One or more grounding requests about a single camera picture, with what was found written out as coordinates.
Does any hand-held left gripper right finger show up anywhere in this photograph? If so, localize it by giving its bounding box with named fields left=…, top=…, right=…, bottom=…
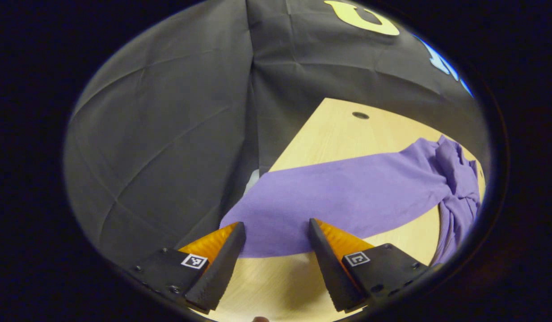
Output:
left=308, top=218, right=430, bottom=313

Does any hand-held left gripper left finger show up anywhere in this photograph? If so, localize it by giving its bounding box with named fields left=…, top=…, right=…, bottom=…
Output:
left=132, top=221, right=247, bottom=314

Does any purple shirt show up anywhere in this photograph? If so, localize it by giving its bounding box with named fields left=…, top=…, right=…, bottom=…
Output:
left=219, top=135, right=482, bottom=265

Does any black backdrop cloth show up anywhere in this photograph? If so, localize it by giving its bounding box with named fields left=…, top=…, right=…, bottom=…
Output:
left=63, top=0, right=491, bottom=269

